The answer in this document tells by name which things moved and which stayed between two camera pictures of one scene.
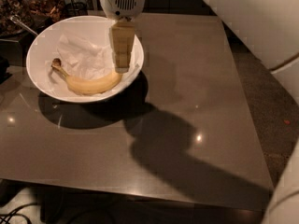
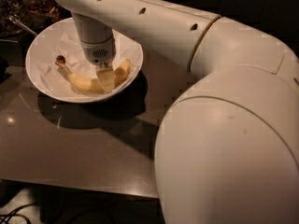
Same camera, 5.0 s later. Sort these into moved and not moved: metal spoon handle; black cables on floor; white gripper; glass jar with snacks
Moved: white gripper
Not moved: black cables on floor; glass jar with snacks; metal spoon handle
